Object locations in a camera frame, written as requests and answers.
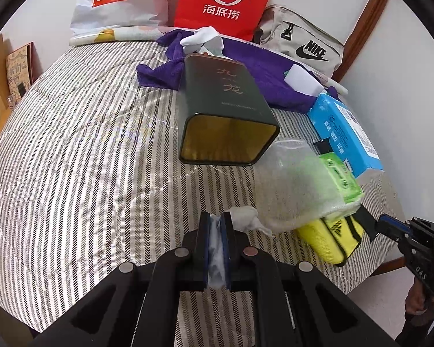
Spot green wet wipes pack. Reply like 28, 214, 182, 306
318, 152, 364, 204

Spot white mesh cloth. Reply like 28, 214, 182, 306
229, 139, 361, 237

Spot person right hand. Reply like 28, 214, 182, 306
405, 278, 434, 316

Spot yellow Adidas pouch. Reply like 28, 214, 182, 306
297, 216, 365, 267

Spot blue tissue pack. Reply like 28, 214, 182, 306
307, 93, 383, 178

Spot dark green tin box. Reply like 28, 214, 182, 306
177, 53, 280, 166

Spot white sponge block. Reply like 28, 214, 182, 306
284, 64, 325, 97

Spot purple towel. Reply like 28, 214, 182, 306
136, 29, 338, 114

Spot white socks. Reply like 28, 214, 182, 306
180, 27, 224, 56

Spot grey Nike bag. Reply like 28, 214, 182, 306
253, 5, 344, 77

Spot rolled white patterned paper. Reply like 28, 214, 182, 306
69, 26, 174, 47

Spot brown patterned box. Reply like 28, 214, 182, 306
6, 42, 33, 99

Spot brown wooden door frame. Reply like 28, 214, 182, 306
332, 0, 388, 82

